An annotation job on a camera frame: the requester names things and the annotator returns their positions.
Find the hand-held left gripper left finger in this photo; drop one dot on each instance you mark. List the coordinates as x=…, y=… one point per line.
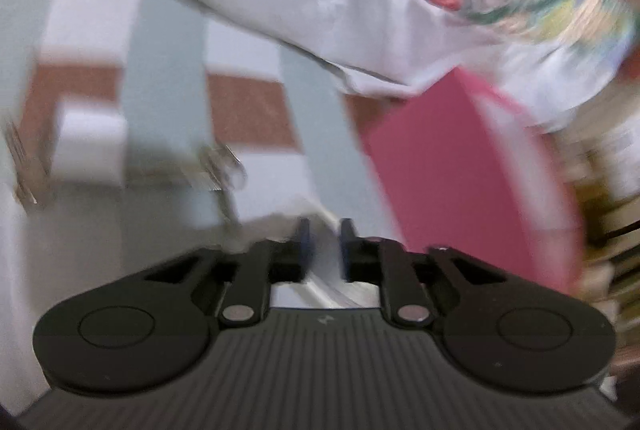
x=305, y=242

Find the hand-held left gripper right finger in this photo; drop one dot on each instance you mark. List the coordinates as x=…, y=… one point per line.
x=346, y=247

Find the pink cardboard box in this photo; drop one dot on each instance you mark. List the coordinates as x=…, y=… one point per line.
x=450, y=170

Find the metal clip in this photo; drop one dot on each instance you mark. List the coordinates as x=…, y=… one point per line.
x=225, y=170
x=22, y=170

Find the checked mat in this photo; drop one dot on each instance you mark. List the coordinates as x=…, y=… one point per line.
x=170, y=85

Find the white charger adapter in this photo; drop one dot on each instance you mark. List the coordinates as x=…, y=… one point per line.
x=89, y=145

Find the floral quilted blanket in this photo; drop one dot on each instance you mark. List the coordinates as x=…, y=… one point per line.
x=310, y=0

